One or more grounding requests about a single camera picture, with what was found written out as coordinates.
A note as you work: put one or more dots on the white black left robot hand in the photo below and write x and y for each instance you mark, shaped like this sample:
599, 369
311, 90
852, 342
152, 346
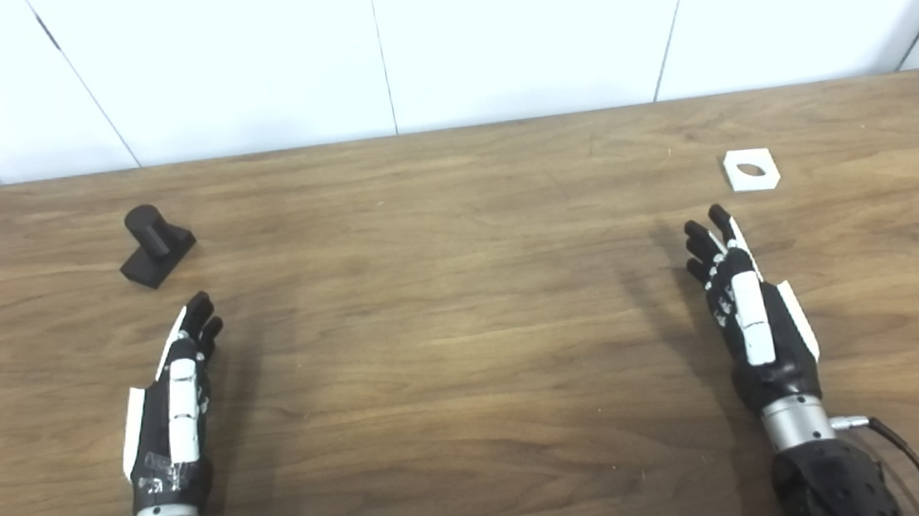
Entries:
182, 399

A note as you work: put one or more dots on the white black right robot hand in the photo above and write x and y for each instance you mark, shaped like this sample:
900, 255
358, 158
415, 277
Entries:
751, 315

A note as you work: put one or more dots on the white square piece with hole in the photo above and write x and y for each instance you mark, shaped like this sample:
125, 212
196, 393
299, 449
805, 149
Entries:
734, 184

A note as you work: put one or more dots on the black peg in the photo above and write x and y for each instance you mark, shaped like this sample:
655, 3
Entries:
153, 251

